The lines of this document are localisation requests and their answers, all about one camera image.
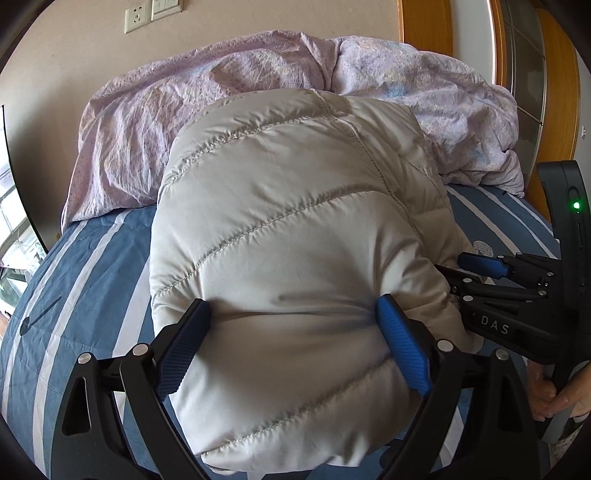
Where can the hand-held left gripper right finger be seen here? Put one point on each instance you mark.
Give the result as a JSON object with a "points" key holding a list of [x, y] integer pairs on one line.
{"points": [[404, 350]]}

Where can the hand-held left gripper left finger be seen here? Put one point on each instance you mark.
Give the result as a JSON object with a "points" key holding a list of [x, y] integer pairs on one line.
{"points": [[182, 350]]}

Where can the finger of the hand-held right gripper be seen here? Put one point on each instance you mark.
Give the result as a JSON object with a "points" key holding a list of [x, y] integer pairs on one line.
{"points": [[480, 265], [489, 293]]}

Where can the beige puffer jacket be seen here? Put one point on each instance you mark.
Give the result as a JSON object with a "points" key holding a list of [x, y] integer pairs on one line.
{"points": [[286, 230]]}

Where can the person's right hand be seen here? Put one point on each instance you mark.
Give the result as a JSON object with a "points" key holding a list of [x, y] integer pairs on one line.
{"points": [[545, 392]]}

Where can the bed with blue striped sheet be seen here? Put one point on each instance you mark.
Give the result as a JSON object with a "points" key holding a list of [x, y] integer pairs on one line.
{"points": [[83, 286]]}

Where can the flat screen television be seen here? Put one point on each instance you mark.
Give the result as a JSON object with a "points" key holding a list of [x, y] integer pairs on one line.
{"points": [[9, 194]]}

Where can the pink floral duvet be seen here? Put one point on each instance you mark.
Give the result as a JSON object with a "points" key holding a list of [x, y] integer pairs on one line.
{"points": [[152, 115]]}

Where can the wood framed glass door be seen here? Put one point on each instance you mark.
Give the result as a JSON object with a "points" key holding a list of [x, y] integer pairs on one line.
{"points": [[425, 23]]}

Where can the white wall socket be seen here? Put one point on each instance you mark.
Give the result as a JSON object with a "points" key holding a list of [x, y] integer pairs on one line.
{"points": [[137, 17]]}

